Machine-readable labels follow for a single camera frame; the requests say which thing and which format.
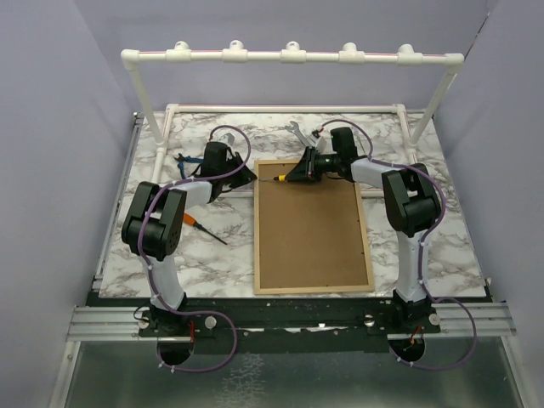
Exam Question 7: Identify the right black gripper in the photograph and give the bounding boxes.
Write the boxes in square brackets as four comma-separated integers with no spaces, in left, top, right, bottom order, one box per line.
[285,147,339,185]

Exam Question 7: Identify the small yellow screwdriver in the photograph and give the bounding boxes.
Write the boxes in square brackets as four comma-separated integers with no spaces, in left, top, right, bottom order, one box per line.
[259,174,286,183]

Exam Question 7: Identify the wooden picture frame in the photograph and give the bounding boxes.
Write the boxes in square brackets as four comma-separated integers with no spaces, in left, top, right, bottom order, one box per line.
[254,159,375,295]

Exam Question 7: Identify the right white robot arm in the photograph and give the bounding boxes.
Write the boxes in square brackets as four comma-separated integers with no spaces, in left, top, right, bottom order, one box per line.
[274,122,445,332]

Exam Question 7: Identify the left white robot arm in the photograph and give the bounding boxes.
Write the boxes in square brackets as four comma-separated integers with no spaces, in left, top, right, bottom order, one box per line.
[122,141,257,336]

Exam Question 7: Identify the large grey wrench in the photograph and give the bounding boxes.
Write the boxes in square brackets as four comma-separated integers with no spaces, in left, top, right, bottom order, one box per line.
[286,121,311,147]

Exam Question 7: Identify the white PVC pipe rack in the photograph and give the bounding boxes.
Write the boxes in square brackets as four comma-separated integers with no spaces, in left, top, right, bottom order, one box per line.
[121,39,465,182]

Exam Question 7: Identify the blue handled pliers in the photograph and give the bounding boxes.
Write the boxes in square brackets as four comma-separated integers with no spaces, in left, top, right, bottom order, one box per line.
[174,153,203,179]

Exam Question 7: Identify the orange handled screwdriver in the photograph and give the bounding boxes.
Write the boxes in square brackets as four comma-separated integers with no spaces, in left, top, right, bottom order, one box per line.
[183,213,227,245]

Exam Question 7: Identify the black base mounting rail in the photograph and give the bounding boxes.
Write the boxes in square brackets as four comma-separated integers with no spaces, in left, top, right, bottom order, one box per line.
[139,297,440,354]

